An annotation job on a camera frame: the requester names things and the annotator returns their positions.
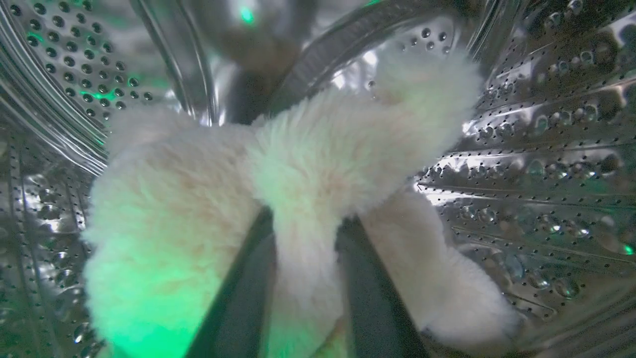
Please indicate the stainless steel washing machine drum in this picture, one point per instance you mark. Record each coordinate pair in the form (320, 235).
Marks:
(536, 149)

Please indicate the white fluffy plush toy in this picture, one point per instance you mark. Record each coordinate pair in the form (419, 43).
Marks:
(308, 169)

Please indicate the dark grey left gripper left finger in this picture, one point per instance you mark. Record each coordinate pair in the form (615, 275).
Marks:
(238, 303)

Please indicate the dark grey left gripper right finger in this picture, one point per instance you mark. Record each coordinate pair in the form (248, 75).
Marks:
(375, 303)

